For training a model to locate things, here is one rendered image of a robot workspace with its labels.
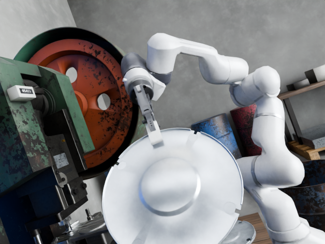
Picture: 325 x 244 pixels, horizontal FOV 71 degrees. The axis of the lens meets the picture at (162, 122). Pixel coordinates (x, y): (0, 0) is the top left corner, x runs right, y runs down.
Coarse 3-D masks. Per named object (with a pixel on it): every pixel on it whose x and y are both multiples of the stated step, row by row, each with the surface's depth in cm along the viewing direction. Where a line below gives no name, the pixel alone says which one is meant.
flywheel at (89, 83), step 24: (48, 48) 125; (72, 48) 122; (96, 48) 119; (96, 72) 124; (120, 72) 117; (96, 96) 125; (120, 96) 122; (96, 120) 126; (120, 120) 119; (96, 144) 127; (120, 144) 120
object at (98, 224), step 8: (88, 224) 92; (96, 224) 88; (104, 224) 86; (80, 232) 85; (88, 232) 83; (96, 232) 81; (104, 232) 81; (72, 240) 84; (88, 240) 85; (96, 240) 84; (104, 240) 84; (112, 240) 88
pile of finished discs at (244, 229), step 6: (240, 222) 134; (246, 222) 130; (234, 228) 129; (240, 228) 127; (246, 228) 125; (252, 228) 123; (234, 234) 122; (240, 234) 121; (246, 234) 119; (252, 234) 118; (228, 240) 119; (234, 240) 118; (240, 240) 116; (246, 240) 116; (252, 240) 114
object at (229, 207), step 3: (225, 204) 42; (228, 204) 41; (231, 204) 41; (234, 204) 41; (225, 207) 41; (228, 207) 41; (231, 207) 41; (234, 207) 41; (225, 210) 41; (228, 210) 41; (231, 210) 41; (234, 210) 41; (228, 213) 40; (231, 213) 40
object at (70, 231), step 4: (80, 224) 97; (68, 228) 98; (72, 228) 96; (76, 228) 94; (64, 232) 94; (68, 232) 93; (72, 232) 90; (60, 236) 91; (64, 236) 89; (68, 236) 88; (60, 240) 86; (64, 240) 85; (68, 240) 84; (80, 240) 90
